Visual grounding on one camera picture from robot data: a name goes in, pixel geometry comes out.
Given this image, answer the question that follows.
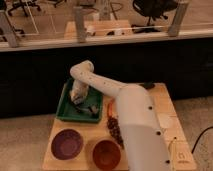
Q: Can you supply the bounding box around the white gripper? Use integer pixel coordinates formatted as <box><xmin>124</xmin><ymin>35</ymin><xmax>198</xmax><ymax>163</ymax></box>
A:
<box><xmin>69</xmin><ymin>80</ymin><xmax>89</xmax><ymax>104</ymax></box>

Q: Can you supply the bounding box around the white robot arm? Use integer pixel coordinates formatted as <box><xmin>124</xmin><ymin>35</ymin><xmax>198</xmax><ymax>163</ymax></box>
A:
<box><xmin>70</xmin><ymin>60</ymin><xmax>172</xmax><ymax>171</ymax></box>

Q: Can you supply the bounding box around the green plastic tray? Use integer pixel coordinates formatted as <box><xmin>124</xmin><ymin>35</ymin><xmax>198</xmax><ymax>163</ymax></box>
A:
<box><xmin>56</xmin><ymin>78</ymin><xmax>103</xmax><ymax>123</ymax></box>

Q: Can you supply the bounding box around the orange carrot toy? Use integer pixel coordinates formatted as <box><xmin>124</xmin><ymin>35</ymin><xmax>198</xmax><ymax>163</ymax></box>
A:
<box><xmin>107</xmin><ymin>99</ymin><xmax>115</xmax><ymax>117</ymax></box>

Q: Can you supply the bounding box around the dark grape bunch toy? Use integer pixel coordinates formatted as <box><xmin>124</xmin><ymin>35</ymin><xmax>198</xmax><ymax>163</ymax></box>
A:
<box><xmin>107</xmin><ymin>117</ymin><xmax>124</xmax><ymax>148</ymax></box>

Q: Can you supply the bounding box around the purple bowl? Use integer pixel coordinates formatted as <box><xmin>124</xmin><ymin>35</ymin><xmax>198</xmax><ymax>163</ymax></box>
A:
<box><xmin>51</xmin><ymin>129</ymin><xmax>83</xmax><ymax>160</ymax></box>

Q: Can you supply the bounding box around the black small object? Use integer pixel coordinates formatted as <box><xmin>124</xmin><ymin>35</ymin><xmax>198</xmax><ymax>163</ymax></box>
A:
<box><xmin>139</xmin><ymin>82</ymin><xmax>155</xmax><ymax>90</ymax></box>

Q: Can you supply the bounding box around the red-brown bowl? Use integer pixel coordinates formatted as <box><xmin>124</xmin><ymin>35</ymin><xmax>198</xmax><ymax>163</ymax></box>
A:
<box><xmin>92</xmin><ymin>140</ymin><xmax>121</xmax><ymax>171</ymax></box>

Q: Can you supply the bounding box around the white paper cup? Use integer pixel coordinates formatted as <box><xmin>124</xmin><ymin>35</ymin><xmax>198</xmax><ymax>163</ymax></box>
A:
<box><xmin>158</xmin><ymin>114</ymin><xmax>173</xmax><ymax>129</ymax></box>

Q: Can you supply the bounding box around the office chair base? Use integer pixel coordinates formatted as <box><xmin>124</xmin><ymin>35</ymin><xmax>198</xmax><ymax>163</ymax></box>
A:
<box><xmin>7</xmin><ymin>0</ymin><xmax>41</xmax><ymax>16</ymax></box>

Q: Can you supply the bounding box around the yellow banana toy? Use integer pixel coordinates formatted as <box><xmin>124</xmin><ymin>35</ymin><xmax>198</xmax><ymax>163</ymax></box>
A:
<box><xmin>168</xmin><ymin>137</ymin><xmax>177</xmax><ymax>171</ymax></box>

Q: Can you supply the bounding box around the black office chair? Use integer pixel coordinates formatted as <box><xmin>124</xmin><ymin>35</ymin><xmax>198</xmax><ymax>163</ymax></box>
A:
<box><xmin>131</xmin><ymin>0</ymin><xmax>178</xmax><ymax>34</ymax></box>

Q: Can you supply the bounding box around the black cable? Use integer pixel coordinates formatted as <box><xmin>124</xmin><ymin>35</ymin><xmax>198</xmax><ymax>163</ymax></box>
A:
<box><xmin>191</xmin><ymin>125</ymin><xmax>213</xmax><ymax>155</ymax></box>

